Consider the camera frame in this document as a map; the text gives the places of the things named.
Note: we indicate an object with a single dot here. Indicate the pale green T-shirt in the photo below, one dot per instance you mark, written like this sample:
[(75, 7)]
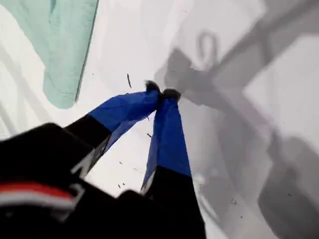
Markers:
[(64, 49)]

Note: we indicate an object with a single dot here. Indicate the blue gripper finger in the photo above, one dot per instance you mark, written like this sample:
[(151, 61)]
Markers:
[(124, 109), (168, 139)]

